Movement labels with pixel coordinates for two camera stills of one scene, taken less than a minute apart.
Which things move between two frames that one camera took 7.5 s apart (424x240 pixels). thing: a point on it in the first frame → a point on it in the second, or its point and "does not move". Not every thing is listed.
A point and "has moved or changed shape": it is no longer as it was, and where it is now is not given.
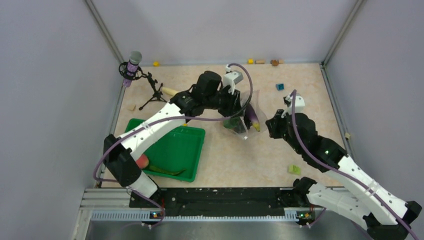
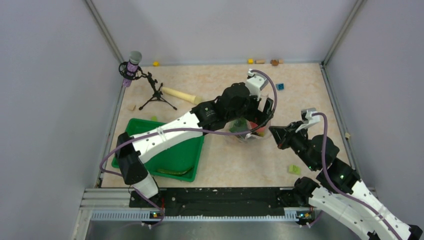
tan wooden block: (131, 107) does not move
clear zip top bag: (252, 121) has moved or changed shape
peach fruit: (143, 161) → (260, 130)
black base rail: (215, 198) does not move
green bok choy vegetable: (236, 123) does not move
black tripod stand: (158, 94) does not move
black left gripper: (234, 104) → (261, 118)
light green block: (295, 169) does not move
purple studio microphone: (130, 70) does not move
